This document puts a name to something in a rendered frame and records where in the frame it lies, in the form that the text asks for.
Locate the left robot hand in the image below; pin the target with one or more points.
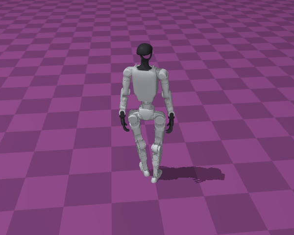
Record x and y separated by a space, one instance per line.
122 116

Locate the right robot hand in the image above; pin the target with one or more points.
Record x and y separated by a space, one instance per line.
170 123

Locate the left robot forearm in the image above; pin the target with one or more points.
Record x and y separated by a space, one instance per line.
123 102

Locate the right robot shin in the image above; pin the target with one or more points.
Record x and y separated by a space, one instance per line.
156 159

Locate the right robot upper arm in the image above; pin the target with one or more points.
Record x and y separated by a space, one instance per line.
162 74

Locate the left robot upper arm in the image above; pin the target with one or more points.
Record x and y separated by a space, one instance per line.
126 81

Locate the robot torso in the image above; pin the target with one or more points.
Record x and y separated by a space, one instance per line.
145 86

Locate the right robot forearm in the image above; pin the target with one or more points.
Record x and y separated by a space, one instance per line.
169 105

